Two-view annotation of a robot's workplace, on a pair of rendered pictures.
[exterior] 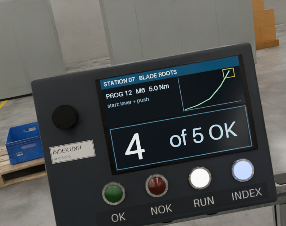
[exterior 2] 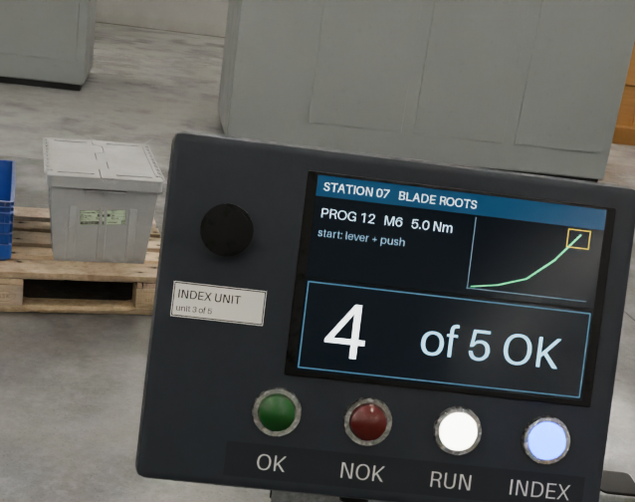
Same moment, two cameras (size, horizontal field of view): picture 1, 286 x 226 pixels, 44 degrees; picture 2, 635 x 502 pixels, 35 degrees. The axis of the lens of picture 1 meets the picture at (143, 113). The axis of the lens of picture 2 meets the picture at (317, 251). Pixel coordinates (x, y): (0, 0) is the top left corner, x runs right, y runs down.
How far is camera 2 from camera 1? 15 cm
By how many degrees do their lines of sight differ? 4
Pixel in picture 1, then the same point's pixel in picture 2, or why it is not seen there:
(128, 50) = (282, 43)
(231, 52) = (595, 198)
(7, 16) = not seen: outside the picture
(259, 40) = (626, 121)
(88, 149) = (252, 308)
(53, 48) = not seen: outside the picture
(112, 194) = (275, 413)
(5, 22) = not seen: outside the picture
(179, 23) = (437, 12)
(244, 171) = (549, 443)
